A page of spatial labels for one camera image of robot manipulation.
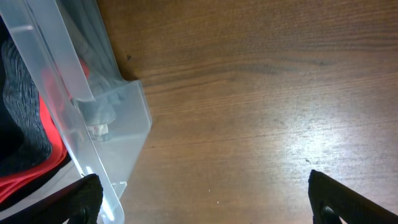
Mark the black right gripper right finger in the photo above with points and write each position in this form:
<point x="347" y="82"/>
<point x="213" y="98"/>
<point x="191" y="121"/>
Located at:
<point x="333" y="202"/>

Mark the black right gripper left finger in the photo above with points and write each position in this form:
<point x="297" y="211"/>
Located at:
<point x="78" y="203"/>

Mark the black red grey garment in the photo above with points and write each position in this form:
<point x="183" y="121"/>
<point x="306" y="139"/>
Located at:
<point x="32" y="151"/>

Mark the light blue jeans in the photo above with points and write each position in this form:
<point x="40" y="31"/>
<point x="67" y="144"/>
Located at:
<point x="89" y="37"/>

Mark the clear plastic storage bin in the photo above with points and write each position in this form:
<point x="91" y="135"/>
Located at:
<point x="72" y="127"/>

